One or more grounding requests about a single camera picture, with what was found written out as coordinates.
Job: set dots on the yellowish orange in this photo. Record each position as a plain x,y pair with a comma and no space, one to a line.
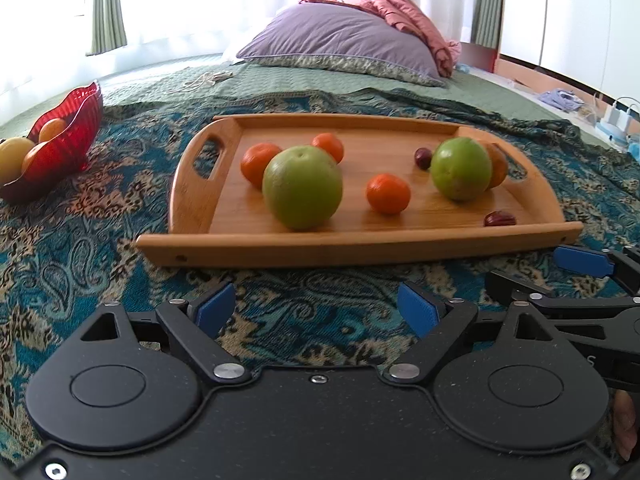
497,166

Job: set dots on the purple pillow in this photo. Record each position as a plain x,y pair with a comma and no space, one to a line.
340,40

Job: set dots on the small tangerine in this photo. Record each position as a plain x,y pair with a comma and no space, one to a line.
388,193
330,145

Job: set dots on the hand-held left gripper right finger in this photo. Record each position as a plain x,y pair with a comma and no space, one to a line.
420,307

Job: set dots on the lilac cloth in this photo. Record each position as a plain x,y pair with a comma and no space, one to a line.
561,100

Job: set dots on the small green citrus fruit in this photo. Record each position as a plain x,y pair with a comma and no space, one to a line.
460,169

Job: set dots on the wooden bed frame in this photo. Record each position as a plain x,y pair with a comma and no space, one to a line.
477,55

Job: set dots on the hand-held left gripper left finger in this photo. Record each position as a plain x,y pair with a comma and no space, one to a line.
215,309

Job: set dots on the person's right hand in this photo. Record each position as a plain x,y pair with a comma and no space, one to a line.
625,425

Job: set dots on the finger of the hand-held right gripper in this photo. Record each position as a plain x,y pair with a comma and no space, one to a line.
582,260
515,285

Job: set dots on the green curtain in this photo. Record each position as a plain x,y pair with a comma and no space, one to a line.
107,7
487,5

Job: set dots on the white power strip with chargers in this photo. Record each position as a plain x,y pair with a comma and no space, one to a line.
617,117

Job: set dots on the green bedspread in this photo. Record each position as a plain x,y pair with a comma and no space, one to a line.
250,80

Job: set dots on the yellow fruit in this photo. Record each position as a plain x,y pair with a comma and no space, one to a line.
12,160

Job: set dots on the large orange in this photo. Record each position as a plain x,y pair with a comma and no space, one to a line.
257,164

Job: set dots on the pink quilt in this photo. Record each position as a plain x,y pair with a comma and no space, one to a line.
415,15

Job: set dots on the white sheer curtain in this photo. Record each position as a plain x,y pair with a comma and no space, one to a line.
225,0

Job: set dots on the red date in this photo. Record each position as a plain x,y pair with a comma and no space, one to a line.
499,219
423,158

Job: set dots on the large green citrus fruit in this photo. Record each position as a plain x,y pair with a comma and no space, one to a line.
302,187

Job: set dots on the teal paisley blanket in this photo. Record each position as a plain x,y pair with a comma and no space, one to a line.
90,250

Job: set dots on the white pillow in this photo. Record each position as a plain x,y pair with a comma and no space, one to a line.
235,52

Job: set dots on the blue cloth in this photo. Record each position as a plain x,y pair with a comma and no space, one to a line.
635,150

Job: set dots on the red glass bowl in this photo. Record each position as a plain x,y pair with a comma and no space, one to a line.
70,135

